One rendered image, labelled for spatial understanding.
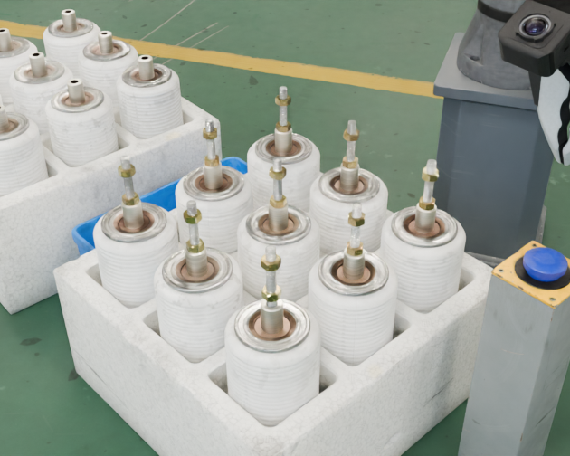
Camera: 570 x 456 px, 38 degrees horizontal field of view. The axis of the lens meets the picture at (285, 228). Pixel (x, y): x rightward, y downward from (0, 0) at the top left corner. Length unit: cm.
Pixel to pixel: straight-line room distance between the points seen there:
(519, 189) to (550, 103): 51
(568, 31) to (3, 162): 79
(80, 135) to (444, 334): 59
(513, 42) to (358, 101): 113
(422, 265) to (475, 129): 31
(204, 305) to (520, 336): 32
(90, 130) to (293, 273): 42
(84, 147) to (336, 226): 41
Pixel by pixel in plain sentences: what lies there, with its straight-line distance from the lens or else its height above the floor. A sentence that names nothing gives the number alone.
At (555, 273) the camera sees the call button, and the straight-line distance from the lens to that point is 80.
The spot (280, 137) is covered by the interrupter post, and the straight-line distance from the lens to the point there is 107.
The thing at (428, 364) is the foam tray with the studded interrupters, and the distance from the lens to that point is 96.
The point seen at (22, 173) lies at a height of 20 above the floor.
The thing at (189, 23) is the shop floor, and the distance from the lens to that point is 212.
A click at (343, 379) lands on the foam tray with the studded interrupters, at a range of 88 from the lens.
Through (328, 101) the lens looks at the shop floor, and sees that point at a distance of 174.
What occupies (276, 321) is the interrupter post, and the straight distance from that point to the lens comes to 81.
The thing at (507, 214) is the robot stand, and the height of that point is 10.
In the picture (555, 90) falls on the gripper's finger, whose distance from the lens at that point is 73.
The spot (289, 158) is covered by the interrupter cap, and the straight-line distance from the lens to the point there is 107.
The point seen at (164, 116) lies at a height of 20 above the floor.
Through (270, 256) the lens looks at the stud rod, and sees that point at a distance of 76.
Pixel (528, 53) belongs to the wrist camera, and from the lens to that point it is 62.
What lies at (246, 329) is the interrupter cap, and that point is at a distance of 82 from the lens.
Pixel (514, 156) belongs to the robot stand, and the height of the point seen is 20.
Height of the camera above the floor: 82
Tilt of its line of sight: 37 degrees down
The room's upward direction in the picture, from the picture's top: straight up
